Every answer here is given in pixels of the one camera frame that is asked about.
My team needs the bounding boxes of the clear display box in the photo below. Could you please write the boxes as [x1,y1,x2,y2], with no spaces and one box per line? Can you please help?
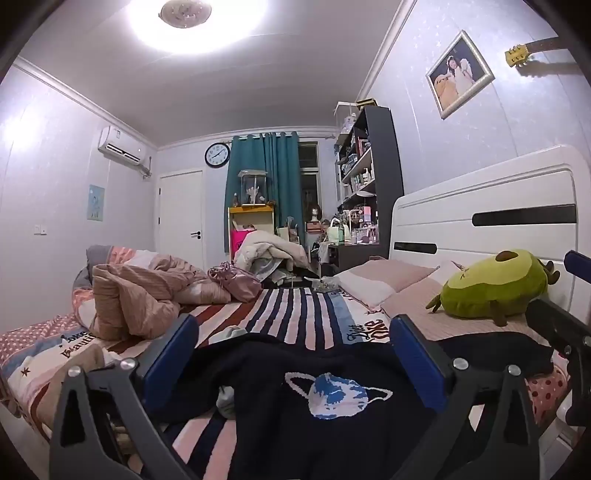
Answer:
[335,100,365,134]

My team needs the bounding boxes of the white air conditioner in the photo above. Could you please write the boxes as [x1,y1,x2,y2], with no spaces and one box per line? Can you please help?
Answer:
[97,126,147,168]

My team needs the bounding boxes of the yellow guitar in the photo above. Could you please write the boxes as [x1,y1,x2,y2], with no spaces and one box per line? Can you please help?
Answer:
[505,36,573,69]

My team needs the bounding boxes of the small blue wall poster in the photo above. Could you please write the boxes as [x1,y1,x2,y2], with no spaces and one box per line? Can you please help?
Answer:
[88,185,105,221]

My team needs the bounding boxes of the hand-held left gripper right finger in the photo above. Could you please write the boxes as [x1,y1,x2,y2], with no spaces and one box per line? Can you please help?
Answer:
[389,315,543,480]

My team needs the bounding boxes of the navy planet print sweater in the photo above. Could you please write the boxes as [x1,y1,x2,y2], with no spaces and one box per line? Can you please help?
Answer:
[148,330,555,480]

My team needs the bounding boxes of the pink satin cloth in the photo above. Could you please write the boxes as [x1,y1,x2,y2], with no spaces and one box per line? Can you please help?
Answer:
[208,261,264,303]

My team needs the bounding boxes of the dark bookshelf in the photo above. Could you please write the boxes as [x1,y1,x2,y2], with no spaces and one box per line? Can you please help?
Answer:
[333,105,404,208]

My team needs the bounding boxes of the window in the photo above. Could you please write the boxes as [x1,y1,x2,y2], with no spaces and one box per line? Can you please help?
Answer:
[298,141,320,232]

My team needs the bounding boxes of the white door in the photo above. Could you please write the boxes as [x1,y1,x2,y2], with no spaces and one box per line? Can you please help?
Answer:
[157,170,205,271]

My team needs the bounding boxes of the white sock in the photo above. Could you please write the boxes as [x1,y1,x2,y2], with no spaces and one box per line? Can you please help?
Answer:
[210,324,250,344]
[216,385,237,418]

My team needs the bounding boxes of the white bed headboard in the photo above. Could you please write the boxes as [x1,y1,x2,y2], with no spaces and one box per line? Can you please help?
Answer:
[389,144,591,296]

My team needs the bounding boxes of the framed wall photo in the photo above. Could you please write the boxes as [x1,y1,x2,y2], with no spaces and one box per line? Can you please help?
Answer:
[426,30,496,120]

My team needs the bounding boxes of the beige clothes pile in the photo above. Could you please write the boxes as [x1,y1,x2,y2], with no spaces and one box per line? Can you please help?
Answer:
[233,230,310,282]

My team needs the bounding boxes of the green avocado plush toy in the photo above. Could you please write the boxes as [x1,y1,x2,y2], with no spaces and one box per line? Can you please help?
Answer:
[426,249,561,326]

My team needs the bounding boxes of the round ceiling lamp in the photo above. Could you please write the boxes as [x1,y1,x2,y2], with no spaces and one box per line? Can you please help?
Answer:
[127,0,271,51]

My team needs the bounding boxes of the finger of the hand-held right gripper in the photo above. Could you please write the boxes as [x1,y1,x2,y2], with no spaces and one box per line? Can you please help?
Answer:
[564,250,591,280]
[525,299,591,428]

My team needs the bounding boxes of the dark desk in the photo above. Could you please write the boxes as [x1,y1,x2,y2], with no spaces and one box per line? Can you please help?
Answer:
[318,242,391,278]

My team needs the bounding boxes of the round wall clock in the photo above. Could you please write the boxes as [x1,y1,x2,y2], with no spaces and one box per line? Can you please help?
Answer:
[204,142,231,168]

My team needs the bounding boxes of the bright pink bag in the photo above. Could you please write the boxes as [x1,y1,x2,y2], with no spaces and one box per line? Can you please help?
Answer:
[231,228,252,261]

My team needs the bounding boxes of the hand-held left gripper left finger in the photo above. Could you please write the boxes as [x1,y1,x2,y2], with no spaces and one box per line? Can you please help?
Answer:
[48,314,200,480]

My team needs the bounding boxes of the glass display case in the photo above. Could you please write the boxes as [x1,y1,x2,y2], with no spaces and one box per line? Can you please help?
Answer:
[238,169,269,206]

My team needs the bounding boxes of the pink quilt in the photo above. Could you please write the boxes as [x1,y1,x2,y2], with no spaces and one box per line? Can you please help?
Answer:
[69,244,232,342]

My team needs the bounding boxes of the yellow shelf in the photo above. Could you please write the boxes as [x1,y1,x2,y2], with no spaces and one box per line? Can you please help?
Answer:
[228,205,276,259]

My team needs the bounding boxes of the striped printed bed sheet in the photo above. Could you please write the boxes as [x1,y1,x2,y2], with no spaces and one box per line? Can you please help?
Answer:
[0,244,573,444]

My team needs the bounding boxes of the teal curtain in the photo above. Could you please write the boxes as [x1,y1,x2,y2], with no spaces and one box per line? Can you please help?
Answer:
[224,131,305,245]

